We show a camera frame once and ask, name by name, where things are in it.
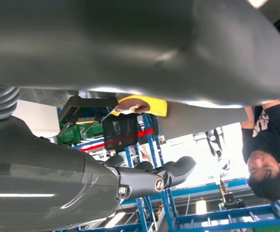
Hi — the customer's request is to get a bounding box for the yellow bag with brown bear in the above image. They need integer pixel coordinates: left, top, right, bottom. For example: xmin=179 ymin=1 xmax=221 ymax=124
xmin=111 ymin=95 xmax=168 ymax=117

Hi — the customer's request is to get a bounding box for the green plastic crate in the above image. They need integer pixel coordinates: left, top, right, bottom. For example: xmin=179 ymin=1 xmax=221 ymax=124
xmin=57 ymin=124 xmax=82 ymax=145
xmin=83 ymin=121 xmax=104 ymax=140

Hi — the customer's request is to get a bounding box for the person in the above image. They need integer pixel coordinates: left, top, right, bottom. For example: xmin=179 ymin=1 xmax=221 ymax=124
xmin=240 ymin=13 xmax=280 ymax=203

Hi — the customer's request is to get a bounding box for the blue storage rack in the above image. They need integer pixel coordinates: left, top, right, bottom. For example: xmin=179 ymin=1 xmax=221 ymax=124
xmin=73 ymin=114 xmax=280 ymax=232

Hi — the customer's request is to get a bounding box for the black and silver humanoid robot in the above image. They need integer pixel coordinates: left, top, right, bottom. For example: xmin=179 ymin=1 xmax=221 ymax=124
xmin=205 ymin=128 xmax=230 ymax=172

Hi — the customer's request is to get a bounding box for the white cabinet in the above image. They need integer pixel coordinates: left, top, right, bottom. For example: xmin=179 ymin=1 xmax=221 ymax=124
xmin=11 ymin=100 xmax=61 ymax=138

